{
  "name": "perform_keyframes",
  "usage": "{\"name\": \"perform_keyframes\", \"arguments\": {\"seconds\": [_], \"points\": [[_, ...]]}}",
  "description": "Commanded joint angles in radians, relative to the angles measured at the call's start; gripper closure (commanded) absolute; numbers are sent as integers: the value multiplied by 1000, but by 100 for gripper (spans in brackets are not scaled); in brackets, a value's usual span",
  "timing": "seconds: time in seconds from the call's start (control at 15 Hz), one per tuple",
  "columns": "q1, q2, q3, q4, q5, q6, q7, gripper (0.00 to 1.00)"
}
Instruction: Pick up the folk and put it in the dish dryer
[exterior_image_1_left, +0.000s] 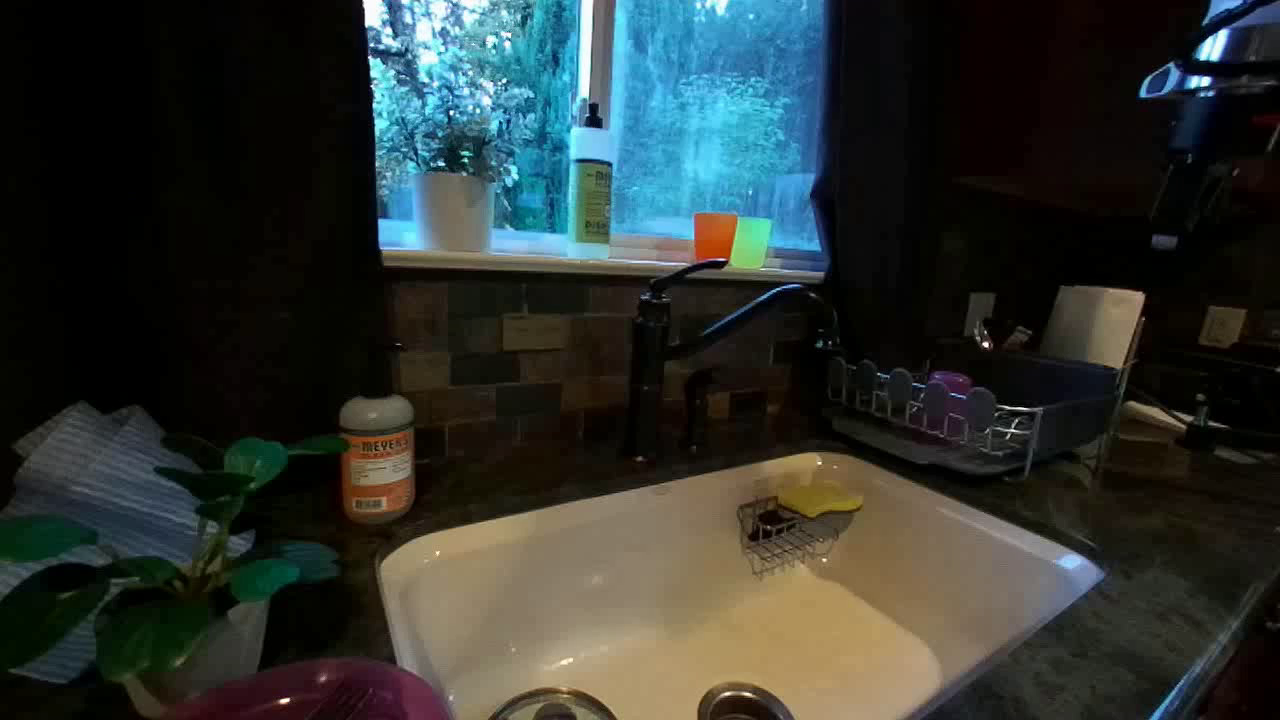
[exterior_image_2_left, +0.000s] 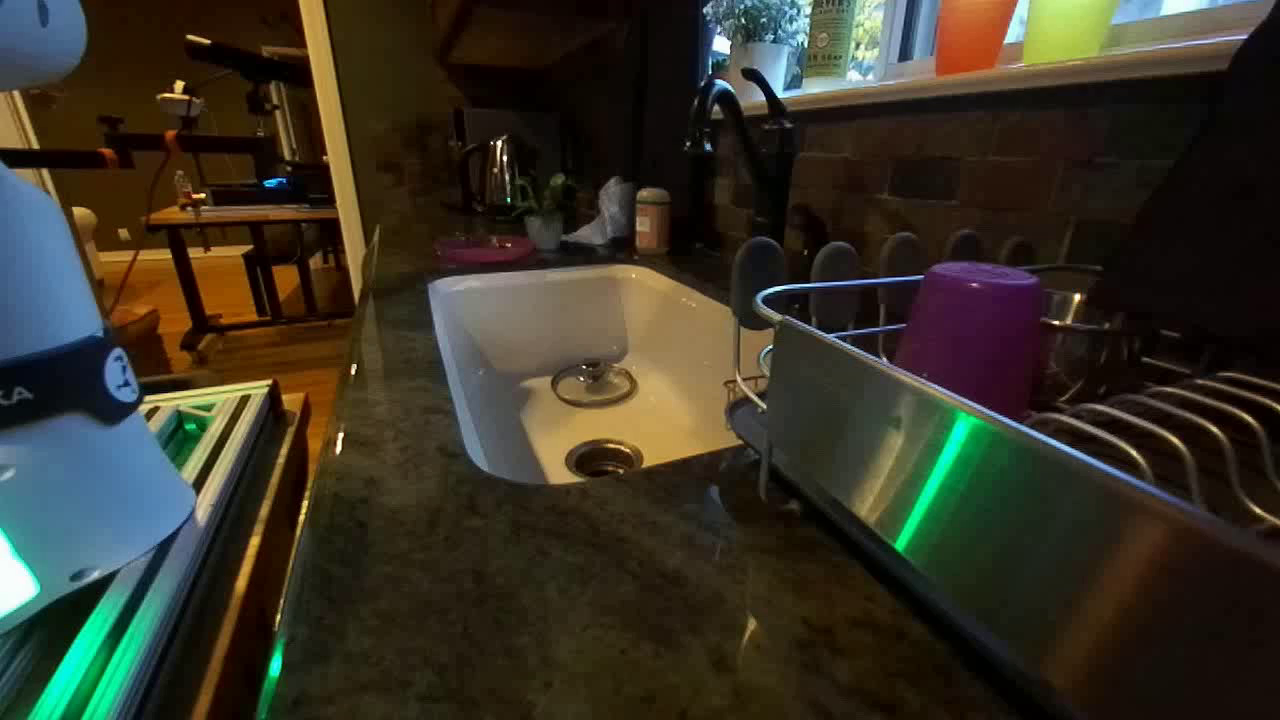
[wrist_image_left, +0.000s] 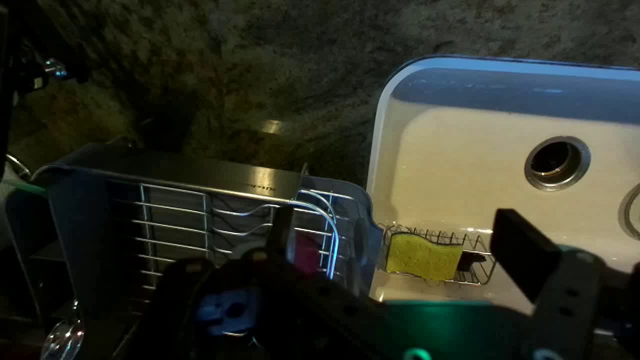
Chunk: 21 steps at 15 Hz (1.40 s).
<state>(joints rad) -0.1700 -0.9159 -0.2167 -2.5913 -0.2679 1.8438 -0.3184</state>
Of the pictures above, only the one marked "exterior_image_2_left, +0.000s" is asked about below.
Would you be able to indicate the black camera stand rig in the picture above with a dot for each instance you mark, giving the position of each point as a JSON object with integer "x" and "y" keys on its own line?
{"x": 265, "y": 123}

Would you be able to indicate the purple plastic cup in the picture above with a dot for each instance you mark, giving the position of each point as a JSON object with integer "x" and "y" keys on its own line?
{"x": 975, "y": 335}

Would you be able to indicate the round sink drain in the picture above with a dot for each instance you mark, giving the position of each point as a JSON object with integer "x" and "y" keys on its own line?
{"x": 604, "y": 458}

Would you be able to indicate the metal sink strainer plug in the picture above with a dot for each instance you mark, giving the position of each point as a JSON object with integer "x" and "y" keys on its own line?
{"x": 594, "y": 380}

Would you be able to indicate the white window sill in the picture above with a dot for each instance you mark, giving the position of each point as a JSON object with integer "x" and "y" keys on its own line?
{"x": 1013, "y": 79}

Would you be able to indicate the stainless steel dish rack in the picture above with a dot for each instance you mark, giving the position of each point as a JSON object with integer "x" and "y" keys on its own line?
{"x": 1013, "y": 535}

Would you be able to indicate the black stand with green lights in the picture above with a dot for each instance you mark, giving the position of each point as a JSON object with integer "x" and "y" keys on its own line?
{"x": 160, "y": 584}

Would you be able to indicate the potted plant in white pot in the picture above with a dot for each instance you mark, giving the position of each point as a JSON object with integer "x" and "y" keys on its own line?
{"x": 762, "y": 33}

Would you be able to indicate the orange plastic cup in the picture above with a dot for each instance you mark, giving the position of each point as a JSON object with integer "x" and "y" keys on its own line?
{"x": 975, "y": 33}

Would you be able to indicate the lime green plastic cup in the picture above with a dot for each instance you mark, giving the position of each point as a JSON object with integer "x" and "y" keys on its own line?
{"x": 1066, "y": 27}

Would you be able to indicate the clear glass in rack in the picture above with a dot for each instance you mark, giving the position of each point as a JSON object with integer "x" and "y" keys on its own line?
{"x": 1083, "y": 342}

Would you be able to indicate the white rectangular sink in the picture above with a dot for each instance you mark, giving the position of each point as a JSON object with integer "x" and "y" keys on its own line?
{"x": 532, "y": 321}

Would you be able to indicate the small potted green plant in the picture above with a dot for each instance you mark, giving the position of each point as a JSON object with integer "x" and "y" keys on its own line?
{"x": 546, "y": 220}

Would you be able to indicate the black kitchen faucet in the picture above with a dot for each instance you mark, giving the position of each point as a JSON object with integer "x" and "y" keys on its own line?
{"x": 769, "y": 147}

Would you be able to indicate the white door frame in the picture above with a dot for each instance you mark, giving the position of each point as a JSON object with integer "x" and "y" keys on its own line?
{"x": 335, "y": 147}

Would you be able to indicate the crumpled white tissue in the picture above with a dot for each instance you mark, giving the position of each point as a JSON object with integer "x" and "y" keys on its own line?
{"x": 604, "y": 212}

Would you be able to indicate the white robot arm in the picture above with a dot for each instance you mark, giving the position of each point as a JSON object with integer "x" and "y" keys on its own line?
{"x": 66, "y": 442}

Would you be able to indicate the green bottle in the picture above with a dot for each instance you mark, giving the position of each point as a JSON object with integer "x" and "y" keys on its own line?
{"x": 829, "y": 33}

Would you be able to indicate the glass coffee pot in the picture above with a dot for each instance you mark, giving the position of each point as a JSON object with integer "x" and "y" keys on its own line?
{"x": 496, "y": 175}

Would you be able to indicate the large black board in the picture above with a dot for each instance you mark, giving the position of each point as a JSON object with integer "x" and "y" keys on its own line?
{"x": 1200, "y": 202}

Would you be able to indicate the black table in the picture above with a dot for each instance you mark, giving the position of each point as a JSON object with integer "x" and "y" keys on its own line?
{"x": 242, "y": 217}

